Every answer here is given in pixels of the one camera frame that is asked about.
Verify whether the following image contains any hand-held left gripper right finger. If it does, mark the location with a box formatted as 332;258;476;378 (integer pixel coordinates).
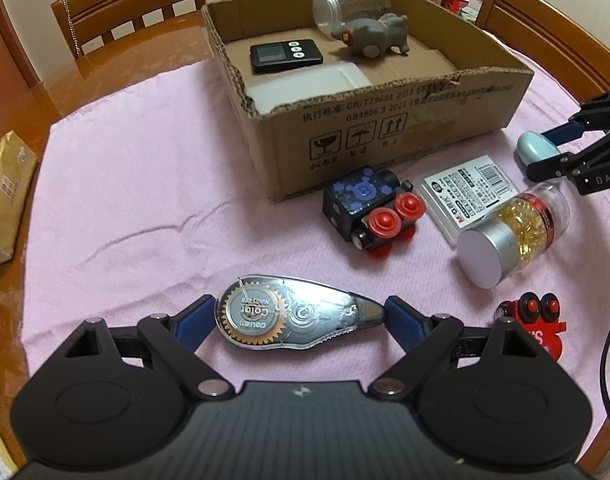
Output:
367;295;548;401

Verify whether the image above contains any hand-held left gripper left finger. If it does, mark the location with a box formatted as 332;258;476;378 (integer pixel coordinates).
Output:
60;294;234;402

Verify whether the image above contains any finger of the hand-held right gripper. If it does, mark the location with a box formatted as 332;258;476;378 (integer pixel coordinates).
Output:
527;130;610;183
542;86;610;145

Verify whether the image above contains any teal egg-shaped case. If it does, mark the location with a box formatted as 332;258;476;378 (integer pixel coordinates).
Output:
516;130;564;171

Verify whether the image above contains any clear correction tape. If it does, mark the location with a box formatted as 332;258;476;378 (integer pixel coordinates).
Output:
216;275;388;350

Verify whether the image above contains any brown cardboard box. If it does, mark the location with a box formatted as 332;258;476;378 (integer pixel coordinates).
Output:
201;0;534;203

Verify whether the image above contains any grey elephant toy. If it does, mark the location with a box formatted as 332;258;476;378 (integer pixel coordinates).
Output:
332;13;412;60

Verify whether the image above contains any clear plastic jar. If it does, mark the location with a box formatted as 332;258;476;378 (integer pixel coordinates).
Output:
312;0;393;41

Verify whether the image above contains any white plastic bottle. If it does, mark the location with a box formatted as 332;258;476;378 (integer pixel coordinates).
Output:
245;61;374;117

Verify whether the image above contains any black digital timer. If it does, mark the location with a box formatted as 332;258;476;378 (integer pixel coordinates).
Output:
250;39;324;76

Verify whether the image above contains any clear pencil lead case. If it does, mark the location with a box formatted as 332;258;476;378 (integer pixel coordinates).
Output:
419;156;520;250

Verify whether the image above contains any capsule bottle with silver cap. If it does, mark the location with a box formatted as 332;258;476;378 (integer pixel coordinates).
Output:
457;182;570;290

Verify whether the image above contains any wooden chair with red boxes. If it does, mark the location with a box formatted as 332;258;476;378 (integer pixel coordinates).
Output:
477;0;610;107

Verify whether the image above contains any black toy train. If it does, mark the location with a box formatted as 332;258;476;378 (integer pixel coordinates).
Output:
322;166;426;259

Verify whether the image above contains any red toy train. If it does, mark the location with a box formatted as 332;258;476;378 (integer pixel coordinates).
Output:
495;291;568;364

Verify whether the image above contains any pink cloth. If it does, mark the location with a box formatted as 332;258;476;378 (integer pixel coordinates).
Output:
20;35;610;386

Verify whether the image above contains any gold tissue box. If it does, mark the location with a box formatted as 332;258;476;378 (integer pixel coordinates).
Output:
0;131;39;271

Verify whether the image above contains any metal chain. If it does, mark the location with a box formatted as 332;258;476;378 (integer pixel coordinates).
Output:
64;1;82;59

